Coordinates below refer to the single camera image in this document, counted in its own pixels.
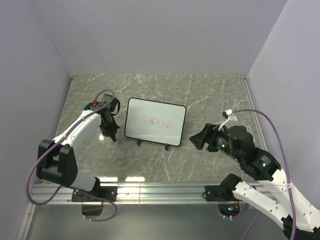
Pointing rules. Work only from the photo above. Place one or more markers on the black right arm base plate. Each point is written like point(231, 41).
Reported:
point(213, 193)

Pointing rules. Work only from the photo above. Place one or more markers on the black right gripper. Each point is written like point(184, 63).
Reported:
point(209, 133)

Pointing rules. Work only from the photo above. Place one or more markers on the left whiteboard stand foot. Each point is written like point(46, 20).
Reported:
point(138, 142)

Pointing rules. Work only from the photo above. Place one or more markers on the aluminium front rail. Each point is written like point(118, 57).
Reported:
point(146, 211)

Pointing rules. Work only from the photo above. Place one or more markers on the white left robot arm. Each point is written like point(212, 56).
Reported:
point(58, 156)

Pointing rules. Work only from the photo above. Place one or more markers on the aluminium rail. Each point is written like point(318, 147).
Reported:
point(255, 114)
point(146, 211)

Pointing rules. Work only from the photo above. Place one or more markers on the aluminium right side rail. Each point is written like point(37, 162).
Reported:
point(255, 114)

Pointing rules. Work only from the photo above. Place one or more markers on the small black-framed whiteboard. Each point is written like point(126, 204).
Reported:
point(154, 121)

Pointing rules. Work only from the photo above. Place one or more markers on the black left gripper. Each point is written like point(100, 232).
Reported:
point(108, 132)

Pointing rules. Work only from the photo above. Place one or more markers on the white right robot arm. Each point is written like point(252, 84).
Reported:
point(293, 213)

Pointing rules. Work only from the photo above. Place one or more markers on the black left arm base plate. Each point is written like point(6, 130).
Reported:
point(104, 192)

